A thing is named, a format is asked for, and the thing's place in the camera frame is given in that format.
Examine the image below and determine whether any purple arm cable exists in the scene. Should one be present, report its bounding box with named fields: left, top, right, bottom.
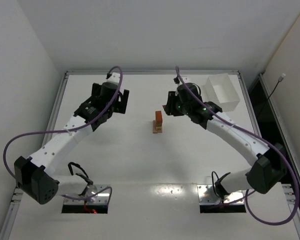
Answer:
left=174, top=65, right=300, bottom=226
left=2, top=65, right=124, bottom=201

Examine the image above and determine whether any hanging black cable connector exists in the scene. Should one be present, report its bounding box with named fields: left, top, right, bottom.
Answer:
left=266, top=73, right=286, bottom=101

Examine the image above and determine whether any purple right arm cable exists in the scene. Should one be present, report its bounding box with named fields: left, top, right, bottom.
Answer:
left=174, top=65, right=300, bottom=226

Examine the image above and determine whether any engraved long wood block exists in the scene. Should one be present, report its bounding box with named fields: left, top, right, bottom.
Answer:
left=152, top=126, right=158, bottom=134

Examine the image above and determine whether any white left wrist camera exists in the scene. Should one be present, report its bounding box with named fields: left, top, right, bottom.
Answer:
left=106, top=72, right=121, bottom=85

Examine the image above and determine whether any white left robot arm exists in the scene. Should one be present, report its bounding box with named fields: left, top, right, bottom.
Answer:
left=14, top=81, right=130, bottom=205

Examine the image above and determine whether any black cable loop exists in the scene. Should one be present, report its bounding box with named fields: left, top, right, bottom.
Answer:
left=211, top=170, right=222, bottom=195

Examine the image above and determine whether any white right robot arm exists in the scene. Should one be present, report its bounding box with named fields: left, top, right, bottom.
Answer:
left=163, top=82, right=288, bottom=199

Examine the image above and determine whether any white translucent plastic bin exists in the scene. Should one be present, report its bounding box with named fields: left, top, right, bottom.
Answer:
left=203, top=73, right=240, bottom=112

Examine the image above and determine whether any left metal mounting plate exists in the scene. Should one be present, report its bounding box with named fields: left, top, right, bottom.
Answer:
left=63, top=185, right=113, bottom=205

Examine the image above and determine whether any metal mounting plate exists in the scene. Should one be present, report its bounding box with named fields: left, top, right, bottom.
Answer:
left=197, top=184, right=244, bottom=206
left=63, top=185, right=113, bottom=205

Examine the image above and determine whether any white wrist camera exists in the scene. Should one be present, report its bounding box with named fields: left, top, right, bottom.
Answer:
left=106, top=72, right=121, bottom=85
left=173, top=76, right=188, bottom=86

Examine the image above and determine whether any orange arch wood block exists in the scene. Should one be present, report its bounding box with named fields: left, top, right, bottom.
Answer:
left=155, top=110, right=163, bottom=126

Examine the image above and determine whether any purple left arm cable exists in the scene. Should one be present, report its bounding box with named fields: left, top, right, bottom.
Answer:
left=2, top=65, right=124, bottom=201

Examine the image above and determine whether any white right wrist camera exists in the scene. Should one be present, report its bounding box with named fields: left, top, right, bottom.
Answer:
left=173, top=76, right=188, bottom=86

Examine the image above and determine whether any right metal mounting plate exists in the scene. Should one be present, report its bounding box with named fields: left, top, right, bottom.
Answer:
left=197, top=184, right=244, bottom=206

